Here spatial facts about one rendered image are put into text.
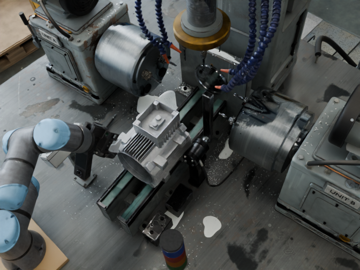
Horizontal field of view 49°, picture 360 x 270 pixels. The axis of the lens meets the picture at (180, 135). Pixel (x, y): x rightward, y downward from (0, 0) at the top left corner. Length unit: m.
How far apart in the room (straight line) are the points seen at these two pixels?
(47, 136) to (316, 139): 0.76
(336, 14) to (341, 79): 1.64
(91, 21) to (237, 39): 0.56
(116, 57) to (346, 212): 0.93
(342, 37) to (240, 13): 1.32
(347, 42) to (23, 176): 2.10
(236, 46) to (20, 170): 0.90
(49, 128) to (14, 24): 2.50
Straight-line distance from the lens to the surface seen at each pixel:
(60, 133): 0.99
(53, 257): 1.51
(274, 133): 1.25
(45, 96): 1.91
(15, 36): 3.33
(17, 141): 1.07
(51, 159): 1.36
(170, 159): 1.30
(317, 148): 1.21
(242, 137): 1.28
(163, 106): 1.31
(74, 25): 1.60
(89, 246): 1.50
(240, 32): 1.48
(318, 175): 1.19
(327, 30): 2.68
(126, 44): 1.49
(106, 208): 1.40
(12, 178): 1.02
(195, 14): 1.20
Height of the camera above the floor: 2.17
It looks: 57 degrees down
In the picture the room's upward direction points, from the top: 7 degrees counter-clockwise
